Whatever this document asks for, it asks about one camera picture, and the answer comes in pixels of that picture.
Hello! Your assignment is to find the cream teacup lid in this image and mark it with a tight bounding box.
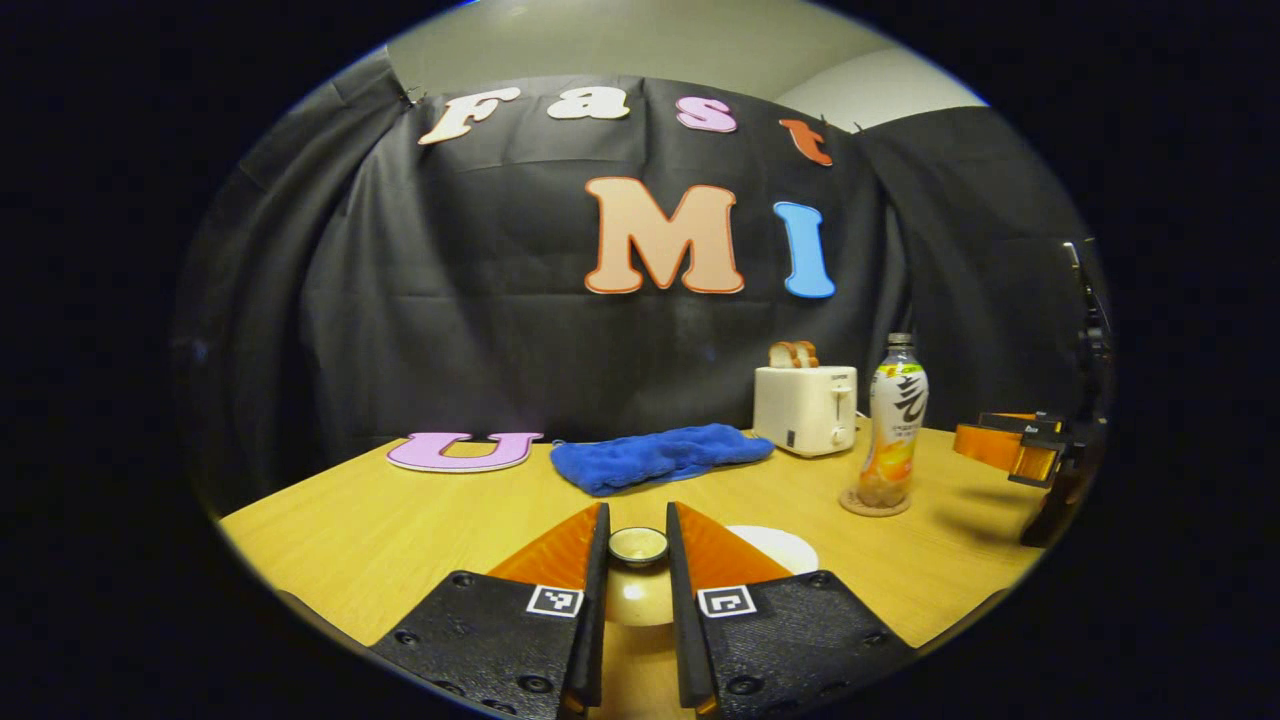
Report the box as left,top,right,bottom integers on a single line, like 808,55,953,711
603,526,673,628

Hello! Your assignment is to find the purple paper cutout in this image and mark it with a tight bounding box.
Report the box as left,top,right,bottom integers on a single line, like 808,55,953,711
386,431,545,474

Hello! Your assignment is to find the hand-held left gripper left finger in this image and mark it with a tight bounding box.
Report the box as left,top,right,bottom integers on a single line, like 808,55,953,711
368,502,611,720

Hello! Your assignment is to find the blue towel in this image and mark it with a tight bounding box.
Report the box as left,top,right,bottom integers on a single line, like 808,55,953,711
549,423,776,498

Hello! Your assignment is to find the round brown coaster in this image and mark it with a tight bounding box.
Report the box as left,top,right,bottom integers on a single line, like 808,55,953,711
838,487,913,518

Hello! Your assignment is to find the clear labelled water bottle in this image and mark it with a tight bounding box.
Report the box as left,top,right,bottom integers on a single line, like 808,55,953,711
857,333,930,509

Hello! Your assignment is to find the white toaster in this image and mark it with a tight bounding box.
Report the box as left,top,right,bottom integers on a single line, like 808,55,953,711
752,365,859,459

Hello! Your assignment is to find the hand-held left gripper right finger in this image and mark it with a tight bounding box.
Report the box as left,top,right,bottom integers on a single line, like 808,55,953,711
665,502,916,720

